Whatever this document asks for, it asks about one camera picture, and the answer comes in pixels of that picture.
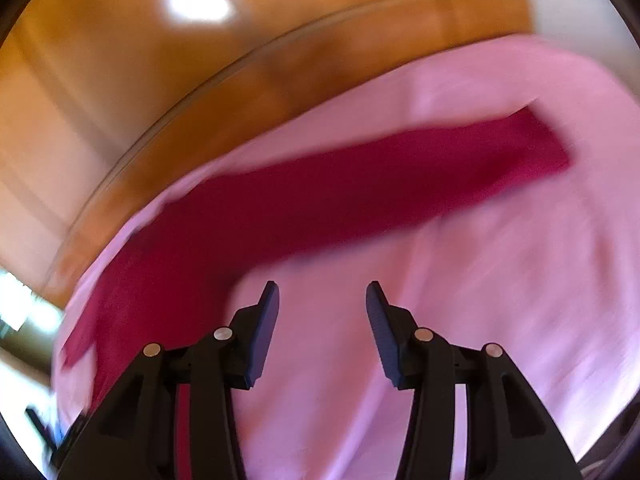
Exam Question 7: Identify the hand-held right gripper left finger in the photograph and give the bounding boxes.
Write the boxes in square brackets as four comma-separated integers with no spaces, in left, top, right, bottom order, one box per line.
[56,281,281,480]

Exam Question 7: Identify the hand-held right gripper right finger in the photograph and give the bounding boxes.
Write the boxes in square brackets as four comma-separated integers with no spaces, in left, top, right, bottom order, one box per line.
[365,281,584,480]

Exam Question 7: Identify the dark red pants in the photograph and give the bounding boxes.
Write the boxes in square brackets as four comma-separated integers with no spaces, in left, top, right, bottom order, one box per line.
[61,109,572,480]

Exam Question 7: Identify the pink blanket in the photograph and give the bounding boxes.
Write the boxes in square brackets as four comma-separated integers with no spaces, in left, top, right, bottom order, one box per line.
[50,34,640,480]

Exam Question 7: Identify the dark blurred object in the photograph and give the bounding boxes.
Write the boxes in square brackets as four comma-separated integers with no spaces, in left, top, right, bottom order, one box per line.
[24,405,87,467]

